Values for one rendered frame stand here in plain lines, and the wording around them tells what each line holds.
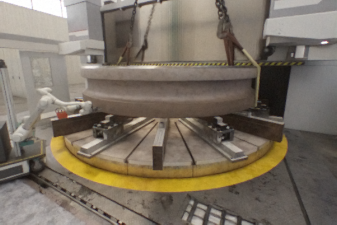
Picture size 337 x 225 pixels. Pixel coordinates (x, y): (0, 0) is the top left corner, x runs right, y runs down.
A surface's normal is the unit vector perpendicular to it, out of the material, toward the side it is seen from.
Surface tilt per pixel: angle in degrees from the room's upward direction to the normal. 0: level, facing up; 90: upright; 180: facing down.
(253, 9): 90
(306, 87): 90
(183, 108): 90
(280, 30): 90
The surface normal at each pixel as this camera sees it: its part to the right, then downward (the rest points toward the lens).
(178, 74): 0.04, 0.19
